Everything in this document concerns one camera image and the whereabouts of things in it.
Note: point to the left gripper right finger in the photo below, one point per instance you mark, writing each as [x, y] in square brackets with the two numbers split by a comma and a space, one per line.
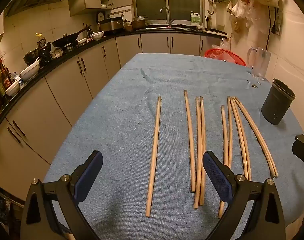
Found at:
[266, 219]

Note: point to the clear glass mug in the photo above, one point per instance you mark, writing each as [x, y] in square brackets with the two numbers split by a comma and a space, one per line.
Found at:
[258, 60]

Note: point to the lower kitchen cabinets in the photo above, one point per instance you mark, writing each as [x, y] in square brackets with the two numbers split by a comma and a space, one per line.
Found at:
[36, 121]

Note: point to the yellow cap oil bottle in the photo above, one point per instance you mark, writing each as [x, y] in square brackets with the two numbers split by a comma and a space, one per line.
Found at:
[41, 40]

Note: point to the small metal screws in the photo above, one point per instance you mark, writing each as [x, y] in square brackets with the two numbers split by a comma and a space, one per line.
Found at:
[253, 83]

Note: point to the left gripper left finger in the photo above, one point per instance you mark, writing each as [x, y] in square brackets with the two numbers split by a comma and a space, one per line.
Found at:
[39, 220]

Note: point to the black wok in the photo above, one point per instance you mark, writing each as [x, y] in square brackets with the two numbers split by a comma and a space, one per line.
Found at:
[69, 39]

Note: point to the red plastic basket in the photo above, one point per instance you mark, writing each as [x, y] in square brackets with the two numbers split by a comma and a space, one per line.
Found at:
[224, 55]

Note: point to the chrome sink faucet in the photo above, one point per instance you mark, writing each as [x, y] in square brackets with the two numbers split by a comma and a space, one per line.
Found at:
[169, 18]

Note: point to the stainless rice cooker box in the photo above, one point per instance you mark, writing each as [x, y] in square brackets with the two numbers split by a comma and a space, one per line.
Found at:
[111, 24]

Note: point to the green detergent jug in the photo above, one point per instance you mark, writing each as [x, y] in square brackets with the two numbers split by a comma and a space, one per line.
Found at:
[195, 18]

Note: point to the metal cooking pot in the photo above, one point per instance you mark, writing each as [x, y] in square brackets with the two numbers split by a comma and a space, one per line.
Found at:
[139, 22]

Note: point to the blue towel table cover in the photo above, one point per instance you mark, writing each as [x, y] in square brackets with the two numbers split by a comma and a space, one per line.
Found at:
[120, 123]

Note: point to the white bowl on counter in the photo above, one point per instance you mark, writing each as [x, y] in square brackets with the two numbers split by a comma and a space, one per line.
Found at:
[30, 71]

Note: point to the black chopstick holder cup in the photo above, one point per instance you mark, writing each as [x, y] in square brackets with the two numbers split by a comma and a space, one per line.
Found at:
[277, 102]

